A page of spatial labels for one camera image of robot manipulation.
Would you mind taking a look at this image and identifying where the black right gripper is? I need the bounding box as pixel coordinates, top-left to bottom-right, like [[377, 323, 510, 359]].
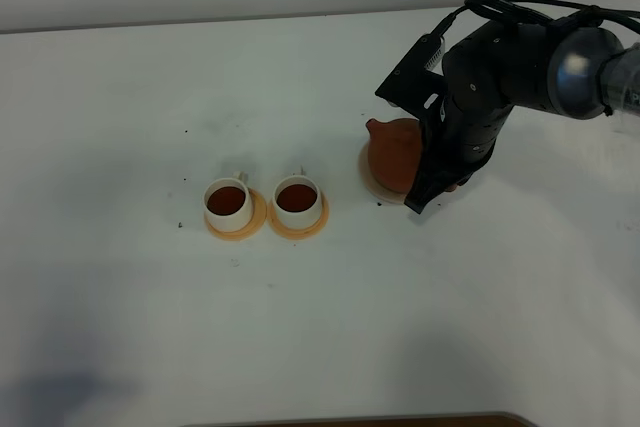
[[404, 94, 513, 214]]

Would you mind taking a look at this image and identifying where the brown clay teapot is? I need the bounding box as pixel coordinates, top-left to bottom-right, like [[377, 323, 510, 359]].
[[365, 118, 422, 195]]

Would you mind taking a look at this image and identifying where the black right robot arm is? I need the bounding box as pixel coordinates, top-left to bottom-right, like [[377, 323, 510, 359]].
[[405, 22, 639, 213]]

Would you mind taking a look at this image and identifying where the beige round teapot coaster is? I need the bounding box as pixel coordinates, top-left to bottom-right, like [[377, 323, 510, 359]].
[[358, 142, 418, 205]]

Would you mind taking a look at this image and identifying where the right orange cup coaster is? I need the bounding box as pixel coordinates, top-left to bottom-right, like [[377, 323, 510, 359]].
[[267, 192, 329, 241]]

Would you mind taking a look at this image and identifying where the orange cup coaster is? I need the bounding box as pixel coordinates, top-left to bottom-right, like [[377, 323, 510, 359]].
[[203, 189, 267, 241], [267, 192, 329, 241]]

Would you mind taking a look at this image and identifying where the right white teacup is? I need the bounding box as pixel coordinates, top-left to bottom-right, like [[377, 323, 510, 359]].
[[272, 171, 323, 230]]

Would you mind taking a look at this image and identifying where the white teacup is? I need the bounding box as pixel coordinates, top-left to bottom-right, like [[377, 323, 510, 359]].
[[203, 172, 254, 234], [272, 171, 323, 230]]

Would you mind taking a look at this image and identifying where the left orange cup coaster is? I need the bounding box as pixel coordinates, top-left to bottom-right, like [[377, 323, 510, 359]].
[[203, 189, 267, 241]]

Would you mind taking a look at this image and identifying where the left white teacup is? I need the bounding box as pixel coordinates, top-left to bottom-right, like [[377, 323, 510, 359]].
[[203, 172, 254, 234]]

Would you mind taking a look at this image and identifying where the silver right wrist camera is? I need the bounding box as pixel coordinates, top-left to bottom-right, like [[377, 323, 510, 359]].
[[375, 9, 462, 121]]

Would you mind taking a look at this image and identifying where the black right camera cable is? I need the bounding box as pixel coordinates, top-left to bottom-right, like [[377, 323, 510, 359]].
[[462, 0, 640, 33]]

